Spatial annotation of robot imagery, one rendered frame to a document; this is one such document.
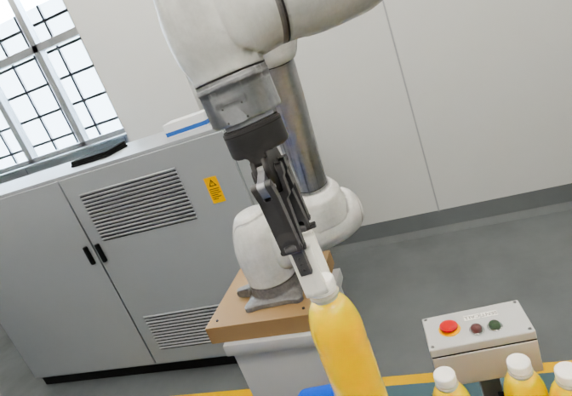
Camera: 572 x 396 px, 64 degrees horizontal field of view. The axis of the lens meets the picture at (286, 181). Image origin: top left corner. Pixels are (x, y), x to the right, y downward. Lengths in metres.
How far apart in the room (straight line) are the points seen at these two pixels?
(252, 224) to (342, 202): 0.26
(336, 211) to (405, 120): 2.16
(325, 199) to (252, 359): 0.52
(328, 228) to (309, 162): 0.21
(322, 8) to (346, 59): 2.78
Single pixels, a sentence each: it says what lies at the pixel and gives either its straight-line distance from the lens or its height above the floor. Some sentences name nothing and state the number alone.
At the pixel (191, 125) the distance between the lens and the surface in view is 2.49.
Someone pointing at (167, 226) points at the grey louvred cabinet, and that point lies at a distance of 2.61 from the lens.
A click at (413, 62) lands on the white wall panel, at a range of 3.31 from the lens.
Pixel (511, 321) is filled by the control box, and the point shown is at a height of 1.10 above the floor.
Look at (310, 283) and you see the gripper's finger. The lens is 0.59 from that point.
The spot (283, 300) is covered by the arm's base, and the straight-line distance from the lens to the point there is 1.35.
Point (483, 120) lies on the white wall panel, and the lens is 3.44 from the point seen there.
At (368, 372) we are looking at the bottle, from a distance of 0.67.
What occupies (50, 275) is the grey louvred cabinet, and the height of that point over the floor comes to 0.87.
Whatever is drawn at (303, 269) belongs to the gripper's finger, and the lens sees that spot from 0.58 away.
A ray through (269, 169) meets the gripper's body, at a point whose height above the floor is 1.63.
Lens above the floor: 1.76
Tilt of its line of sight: 17 degrees down
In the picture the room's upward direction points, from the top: 20 degrees counter-clockwise
